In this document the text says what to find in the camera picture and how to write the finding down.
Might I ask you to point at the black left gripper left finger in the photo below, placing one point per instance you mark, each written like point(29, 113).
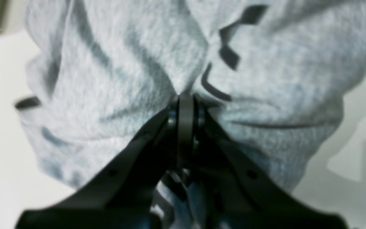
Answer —
point(120, 195)

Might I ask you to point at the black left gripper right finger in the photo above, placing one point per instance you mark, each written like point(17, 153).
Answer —
point(240, 195)

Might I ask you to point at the grey T-shirt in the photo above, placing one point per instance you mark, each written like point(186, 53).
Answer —
point(272, 74)

